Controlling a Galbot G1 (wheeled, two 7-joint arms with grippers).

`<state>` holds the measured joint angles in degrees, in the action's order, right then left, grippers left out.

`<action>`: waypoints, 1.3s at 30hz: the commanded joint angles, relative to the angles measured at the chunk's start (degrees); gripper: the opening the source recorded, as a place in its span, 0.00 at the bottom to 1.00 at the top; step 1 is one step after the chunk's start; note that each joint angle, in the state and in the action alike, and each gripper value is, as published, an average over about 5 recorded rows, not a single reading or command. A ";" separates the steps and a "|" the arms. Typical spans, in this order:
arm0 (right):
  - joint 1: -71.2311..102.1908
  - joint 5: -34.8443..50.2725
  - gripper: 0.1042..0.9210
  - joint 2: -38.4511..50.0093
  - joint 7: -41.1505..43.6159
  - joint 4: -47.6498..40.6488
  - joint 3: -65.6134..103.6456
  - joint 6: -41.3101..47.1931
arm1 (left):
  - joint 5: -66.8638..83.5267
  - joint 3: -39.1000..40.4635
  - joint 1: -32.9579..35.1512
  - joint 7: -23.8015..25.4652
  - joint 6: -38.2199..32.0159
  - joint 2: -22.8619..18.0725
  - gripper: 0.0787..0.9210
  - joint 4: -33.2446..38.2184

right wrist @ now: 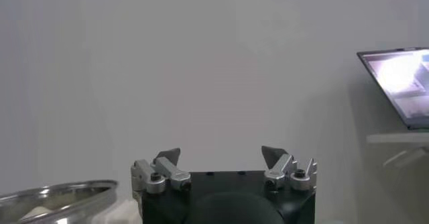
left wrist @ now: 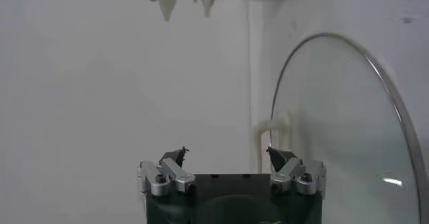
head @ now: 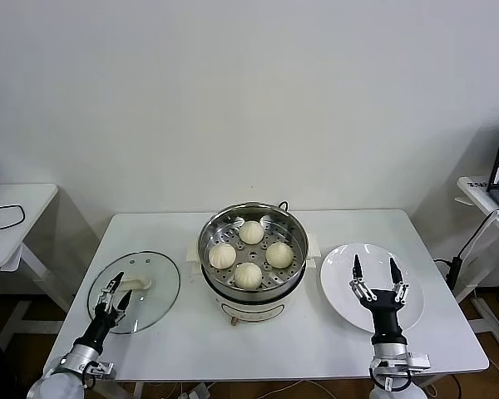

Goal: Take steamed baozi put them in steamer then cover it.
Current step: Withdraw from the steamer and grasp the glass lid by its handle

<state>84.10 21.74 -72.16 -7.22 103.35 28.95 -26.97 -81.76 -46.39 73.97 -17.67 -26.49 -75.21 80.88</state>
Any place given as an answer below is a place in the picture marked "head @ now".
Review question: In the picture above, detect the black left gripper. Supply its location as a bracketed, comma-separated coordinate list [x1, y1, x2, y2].
[75, 272, 133, 348]

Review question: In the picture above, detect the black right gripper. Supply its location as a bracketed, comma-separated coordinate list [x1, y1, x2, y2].
[348, 254, 412, 346]

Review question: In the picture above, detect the round glass pot lid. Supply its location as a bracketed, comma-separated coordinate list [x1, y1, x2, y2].
[86, 249, 181, 335]

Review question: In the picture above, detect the white steamed baozi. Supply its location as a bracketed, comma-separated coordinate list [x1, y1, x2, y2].
[234, 262, 263, 290]
[265, 242, 294, 268]
[208, 243, 237, 269]
[238, 219, 264, 245]

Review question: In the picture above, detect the perforated steel steamer basket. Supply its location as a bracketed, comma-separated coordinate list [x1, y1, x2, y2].
[198, 202, 309, 303]

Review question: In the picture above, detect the steel steamer pot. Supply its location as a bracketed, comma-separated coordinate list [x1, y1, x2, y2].
[185, 233, 322, 328]

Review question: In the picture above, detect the round white plate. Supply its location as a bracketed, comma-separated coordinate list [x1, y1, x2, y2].
[319, 242, 425, 335]

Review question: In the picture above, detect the white desk with laptop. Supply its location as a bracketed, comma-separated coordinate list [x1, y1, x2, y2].
[457, 176, 499, 354]

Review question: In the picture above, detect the white side table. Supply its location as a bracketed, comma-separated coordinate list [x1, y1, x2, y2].
[0, 183, 74, 361]

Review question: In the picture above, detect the white power strip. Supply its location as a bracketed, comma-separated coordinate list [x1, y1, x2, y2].
[178, 382, 213, 399]

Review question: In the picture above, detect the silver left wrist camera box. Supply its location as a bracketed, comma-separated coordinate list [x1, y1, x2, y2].
[82, 360, 117, 382]

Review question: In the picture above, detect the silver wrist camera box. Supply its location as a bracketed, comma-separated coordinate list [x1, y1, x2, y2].
[82, 360, 117, 382]
[405, 351, 432, 371]

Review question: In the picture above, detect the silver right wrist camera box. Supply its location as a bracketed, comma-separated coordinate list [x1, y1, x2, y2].
[405, 351, 432, 371]

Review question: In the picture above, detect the laptop charging cable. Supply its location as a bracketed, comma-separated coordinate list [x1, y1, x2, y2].
[457, 209, 499, 261]

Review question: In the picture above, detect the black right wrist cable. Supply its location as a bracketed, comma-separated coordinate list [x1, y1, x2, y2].
[368, 359, 413, 394]

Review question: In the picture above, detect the black cable loop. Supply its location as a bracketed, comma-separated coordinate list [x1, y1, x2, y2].
[0, 204, 26, 229]

